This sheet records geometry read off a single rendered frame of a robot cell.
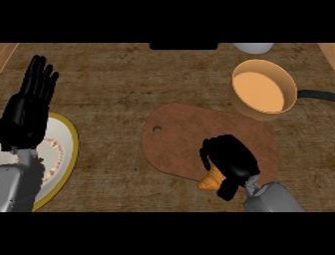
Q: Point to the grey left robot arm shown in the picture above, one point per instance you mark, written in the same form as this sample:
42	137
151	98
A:
9	186

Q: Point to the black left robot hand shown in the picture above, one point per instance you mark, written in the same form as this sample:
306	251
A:
25	113

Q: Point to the white round container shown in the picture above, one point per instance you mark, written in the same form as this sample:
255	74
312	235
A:
255	47

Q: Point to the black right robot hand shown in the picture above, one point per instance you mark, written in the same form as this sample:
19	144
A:
234	156

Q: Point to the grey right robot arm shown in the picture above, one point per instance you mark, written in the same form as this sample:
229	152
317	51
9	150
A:
271	197

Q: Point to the brown cutting board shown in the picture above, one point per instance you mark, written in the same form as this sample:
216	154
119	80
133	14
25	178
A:
185	139

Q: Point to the white plate with yellow rim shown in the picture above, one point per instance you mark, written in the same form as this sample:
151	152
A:
53	159

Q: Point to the golden croissant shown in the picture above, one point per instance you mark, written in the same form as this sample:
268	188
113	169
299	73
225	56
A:
212	179

